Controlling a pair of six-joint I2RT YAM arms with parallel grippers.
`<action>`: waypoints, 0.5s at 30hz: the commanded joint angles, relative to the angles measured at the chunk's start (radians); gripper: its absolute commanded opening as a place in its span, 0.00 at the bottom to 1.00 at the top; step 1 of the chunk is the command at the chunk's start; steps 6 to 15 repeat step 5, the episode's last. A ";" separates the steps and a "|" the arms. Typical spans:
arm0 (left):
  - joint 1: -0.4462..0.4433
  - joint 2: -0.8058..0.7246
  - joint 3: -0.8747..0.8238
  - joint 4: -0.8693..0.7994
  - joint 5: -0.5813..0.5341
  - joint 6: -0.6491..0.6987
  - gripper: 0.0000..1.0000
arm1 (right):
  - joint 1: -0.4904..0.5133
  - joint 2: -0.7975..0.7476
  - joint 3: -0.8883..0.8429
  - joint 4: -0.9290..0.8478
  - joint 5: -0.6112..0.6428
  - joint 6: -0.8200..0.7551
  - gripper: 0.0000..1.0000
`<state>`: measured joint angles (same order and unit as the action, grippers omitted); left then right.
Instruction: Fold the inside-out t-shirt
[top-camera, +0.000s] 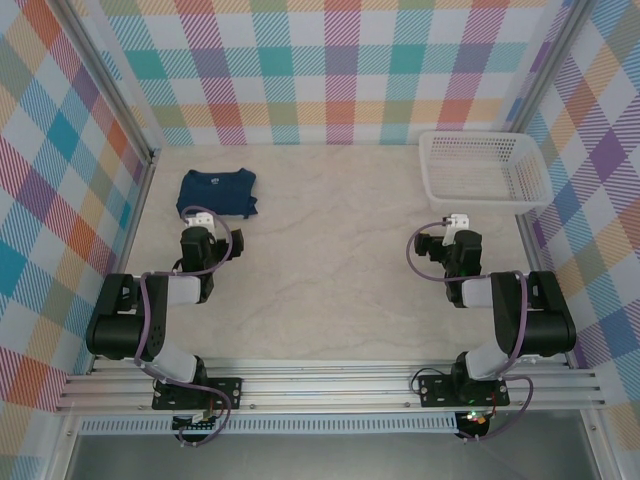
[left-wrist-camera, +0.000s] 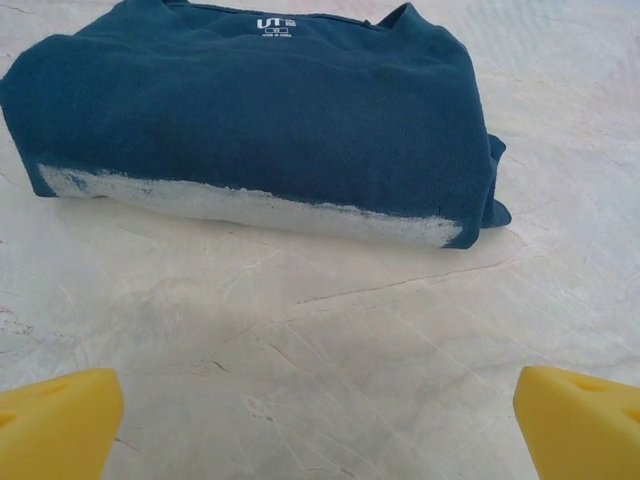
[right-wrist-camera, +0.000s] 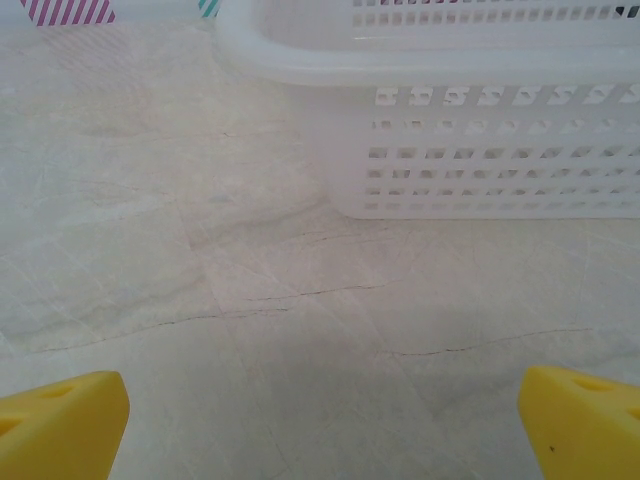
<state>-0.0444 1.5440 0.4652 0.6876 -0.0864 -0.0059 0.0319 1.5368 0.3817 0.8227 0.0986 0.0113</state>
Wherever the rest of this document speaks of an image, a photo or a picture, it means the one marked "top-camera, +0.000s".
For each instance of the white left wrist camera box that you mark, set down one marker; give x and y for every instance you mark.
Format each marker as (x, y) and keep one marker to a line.
(200, 220)

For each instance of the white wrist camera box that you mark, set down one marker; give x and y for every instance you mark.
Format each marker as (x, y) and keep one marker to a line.
(200, 220)
(457, 222)

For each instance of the black controller box with lights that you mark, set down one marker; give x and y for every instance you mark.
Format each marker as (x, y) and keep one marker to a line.
(475, 422)

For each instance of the aluminium frame post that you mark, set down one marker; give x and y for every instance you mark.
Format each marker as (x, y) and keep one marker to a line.
(543, 75)
(109, 82)

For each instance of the grey metal sheet panel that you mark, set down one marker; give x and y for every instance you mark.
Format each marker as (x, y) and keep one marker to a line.
(325, 460)

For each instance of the dark blue t-shirt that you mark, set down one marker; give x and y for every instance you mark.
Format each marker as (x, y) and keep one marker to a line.
(215, 195)

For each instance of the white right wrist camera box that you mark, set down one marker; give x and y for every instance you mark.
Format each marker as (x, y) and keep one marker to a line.
(457, 222)

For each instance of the aluminium mounting rail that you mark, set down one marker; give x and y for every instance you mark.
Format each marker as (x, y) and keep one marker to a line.
(325, 387)

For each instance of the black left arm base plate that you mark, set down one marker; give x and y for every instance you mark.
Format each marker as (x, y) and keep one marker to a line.
(227, 392)

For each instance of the aluminium side frame bar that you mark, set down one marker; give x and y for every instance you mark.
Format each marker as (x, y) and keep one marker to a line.
(131, 225)
(530, 235)

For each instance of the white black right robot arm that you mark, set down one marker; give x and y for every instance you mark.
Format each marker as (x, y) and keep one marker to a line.
(545, 320)

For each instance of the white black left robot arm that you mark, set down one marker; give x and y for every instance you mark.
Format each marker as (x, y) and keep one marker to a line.
(120, 320)

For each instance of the white perforated plastic basket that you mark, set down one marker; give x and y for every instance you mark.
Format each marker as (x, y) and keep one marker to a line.
(480, 165)

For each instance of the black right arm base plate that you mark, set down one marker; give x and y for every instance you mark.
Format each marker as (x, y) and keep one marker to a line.
(432, 390)

